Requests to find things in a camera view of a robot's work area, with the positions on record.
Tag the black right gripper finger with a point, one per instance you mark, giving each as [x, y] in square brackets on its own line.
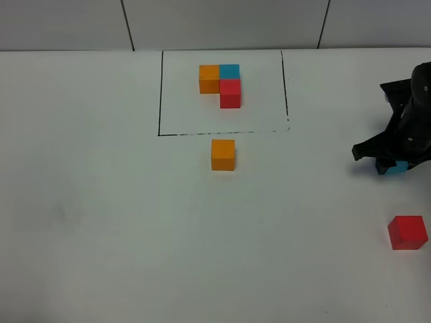
[375, 147]
[417, 161]

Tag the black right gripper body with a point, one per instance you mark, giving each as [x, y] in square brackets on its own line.
[411, 134]

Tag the template red cube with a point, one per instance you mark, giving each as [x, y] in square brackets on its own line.
[230, 93]

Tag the template blue cube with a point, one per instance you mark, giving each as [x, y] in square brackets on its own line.
[229, 71]

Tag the template orange cube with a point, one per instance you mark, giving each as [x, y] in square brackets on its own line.
[209, 79]

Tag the loose red cube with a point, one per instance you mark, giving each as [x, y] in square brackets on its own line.
[407, 232]

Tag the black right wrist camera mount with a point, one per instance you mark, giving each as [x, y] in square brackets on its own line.
[397, 94]

